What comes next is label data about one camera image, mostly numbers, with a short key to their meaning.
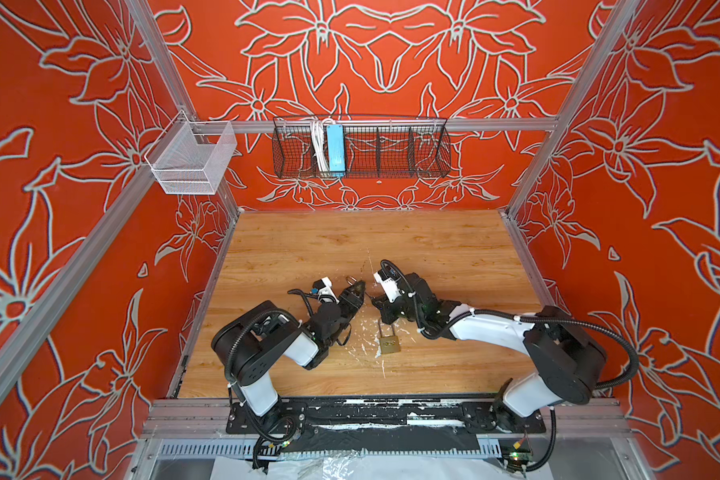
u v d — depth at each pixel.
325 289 0.81
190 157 0.93
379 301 0.77
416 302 0.65
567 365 0.44
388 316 0.75
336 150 0.90
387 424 0.73
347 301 0.78
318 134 0.88
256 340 0.50
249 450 0.70
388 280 0.75
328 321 0.67
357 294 0.78
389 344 0.84
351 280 0.86
